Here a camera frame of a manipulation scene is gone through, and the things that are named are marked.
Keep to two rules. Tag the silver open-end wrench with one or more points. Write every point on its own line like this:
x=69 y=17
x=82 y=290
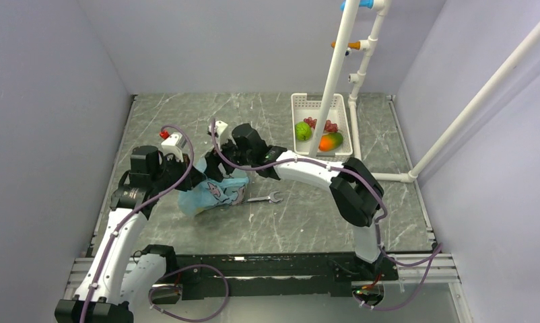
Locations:
x=272 y=197

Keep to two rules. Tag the green fake fruit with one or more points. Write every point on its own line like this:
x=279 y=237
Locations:
x=302 y=131

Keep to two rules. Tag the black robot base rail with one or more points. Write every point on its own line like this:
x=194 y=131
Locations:
x=335 y=274

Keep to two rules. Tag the light blue cartoon plastic bag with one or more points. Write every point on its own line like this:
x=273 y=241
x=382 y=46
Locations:
x=210 y=194

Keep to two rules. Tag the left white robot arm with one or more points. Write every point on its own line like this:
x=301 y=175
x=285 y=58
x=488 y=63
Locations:
x=108 y=293

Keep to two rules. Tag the orange green fake mango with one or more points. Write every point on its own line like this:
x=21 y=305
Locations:
x=331 y=141

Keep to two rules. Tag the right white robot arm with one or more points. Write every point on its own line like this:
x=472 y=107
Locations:
x=356 y=192

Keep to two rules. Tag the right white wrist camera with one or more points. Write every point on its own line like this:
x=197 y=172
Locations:
x=219 y=130

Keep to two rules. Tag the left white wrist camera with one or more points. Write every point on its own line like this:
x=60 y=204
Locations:
x=174 y=142

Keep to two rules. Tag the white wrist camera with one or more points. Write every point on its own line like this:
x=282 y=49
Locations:
x=174 y=142
x=219 y=130

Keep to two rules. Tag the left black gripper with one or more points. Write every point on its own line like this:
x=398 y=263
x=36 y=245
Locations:
x=183 y=166

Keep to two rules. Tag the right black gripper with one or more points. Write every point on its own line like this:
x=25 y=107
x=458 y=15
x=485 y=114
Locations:
x=213 y=171

